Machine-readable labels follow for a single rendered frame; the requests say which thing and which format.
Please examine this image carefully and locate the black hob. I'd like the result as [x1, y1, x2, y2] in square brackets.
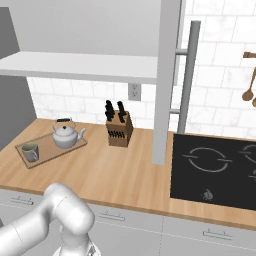
[169, 132, 256, 212]

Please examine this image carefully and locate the grey wall socket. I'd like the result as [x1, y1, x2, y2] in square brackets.
[127, 82, 142, 102]

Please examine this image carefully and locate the wooden tray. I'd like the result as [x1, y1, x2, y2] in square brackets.
[14, 132, 89, 170]

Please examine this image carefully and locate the hanging wooden spoon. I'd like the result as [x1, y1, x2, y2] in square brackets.
[241, 65, 256, 102]

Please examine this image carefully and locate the white kettle with black handle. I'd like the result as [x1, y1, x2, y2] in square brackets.
[51, 117, 88, 150]

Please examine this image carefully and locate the grey base cupboard door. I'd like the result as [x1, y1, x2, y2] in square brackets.
[159, 231, 256, 256]
[90, 221, 164, 256]

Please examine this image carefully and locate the white cabinet door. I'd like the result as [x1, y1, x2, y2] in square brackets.
[151, 0, 187, 166]

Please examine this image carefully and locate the grey drawer handle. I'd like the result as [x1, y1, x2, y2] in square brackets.
[10, 195, 35, 206]
[97, 210, 127, 222]
[202, 227, 235, 241]

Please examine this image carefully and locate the grey bar door handle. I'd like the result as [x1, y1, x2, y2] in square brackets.
[169, 20, 202, 135]

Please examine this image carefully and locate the wooden knife block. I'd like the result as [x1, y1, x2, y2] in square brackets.
[105, 111, 135, 148]

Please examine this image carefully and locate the grey-green mug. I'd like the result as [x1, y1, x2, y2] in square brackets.
[21, 142, 41, 164]

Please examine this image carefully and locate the grey drawer front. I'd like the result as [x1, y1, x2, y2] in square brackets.
[0, 188, 48, 218]
[85, 201, 165, 235]
[161, 215, 256, 252]

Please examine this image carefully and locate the black knife handle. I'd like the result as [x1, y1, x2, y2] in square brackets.
[104, 99, 116, 123]
[116, 100, 129, 124]

